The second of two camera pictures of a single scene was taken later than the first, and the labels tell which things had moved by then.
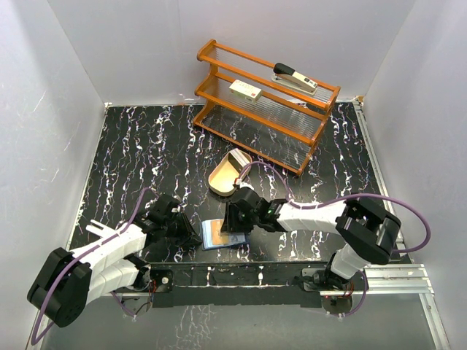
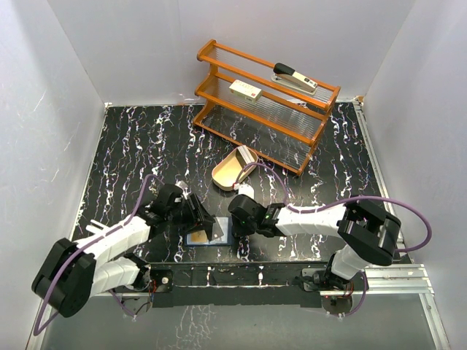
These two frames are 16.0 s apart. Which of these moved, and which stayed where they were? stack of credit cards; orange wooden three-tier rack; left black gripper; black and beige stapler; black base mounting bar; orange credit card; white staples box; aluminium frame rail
Moved: orange credit card; stack of credit cards; left black gripper
Stayed: black and beige stapler; white staples box; black base mounting bar; aluminium frame rail; orange wooden three-tier rack
